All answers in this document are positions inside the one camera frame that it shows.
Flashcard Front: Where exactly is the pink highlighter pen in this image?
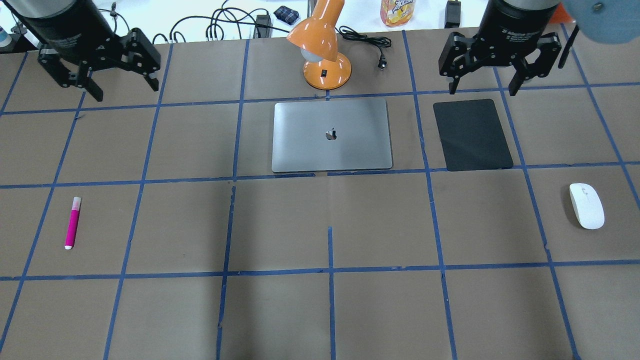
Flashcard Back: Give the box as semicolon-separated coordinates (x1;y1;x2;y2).
64;196;82;250

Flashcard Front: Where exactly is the white computer mouse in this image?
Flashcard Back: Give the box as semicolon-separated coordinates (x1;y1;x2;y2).
569;183;605;230

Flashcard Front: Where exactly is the black power adapter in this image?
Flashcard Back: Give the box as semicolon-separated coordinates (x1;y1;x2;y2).
444;0;462;28

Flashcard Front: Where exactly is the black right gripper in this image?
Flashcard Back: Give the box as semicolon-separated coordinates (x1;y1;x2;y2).
438;20;562;97

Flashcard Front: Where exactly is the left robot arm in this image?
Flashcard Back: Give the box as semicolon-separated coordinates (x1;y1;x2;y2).
5;0;162;101

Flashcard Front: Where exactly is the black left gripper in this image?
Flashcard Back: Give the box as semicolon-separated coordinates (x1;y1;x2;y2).
38;14;162;101

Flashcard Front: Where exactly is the yellow snack bag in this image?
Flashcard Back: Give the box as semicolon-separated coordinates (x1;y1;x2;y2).
380;0;416;28

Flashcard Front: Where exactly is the silver laptop notebook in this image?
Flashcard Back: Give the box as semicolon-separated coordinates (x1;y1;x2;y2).
270;98;393;173

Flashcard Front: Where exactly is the black lamp power cord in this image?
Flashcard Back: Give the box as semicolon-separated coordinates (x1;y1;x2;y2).
337;25;393;71

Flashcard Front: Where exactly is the orange desk lamp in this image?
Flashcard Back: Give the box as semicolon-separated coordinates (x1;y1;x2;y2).
286;0;352;91

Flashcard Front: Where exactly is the dark checkered pouch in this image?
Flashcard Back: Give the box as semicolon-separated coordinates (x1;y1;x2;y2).
273;6;300;26

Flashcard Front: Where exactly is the black mousepad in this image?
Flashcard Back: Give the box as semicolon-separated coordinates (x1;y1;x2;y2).
433;99;514;172

